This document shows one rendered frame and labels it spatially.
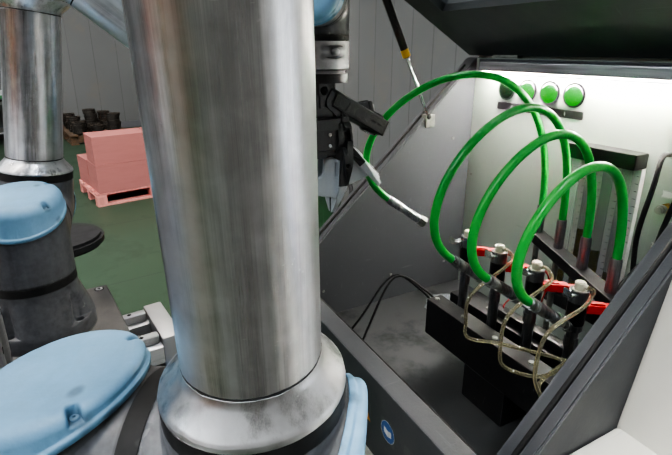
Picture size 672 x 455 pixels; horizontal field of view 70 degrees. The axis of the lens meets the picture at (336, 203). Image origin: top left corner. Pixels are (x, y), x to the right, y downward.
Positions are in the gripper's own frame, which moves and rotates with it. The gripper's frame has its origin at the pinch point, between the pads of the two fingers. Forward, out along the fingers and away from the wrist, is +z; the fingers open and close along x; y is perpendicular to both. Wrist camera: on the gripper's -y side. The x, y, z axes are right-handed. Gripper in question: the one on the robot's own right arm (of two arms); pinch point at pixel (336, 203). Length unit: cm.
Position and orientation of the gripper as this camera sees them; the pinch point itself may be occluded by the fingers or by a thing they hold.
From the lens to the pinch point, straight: 75.6
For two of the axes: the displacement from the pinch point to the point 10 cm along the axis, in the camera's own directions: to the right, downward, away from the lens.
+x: 4.7, 2.7, -8.4
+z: 0.0, 9.5, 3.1
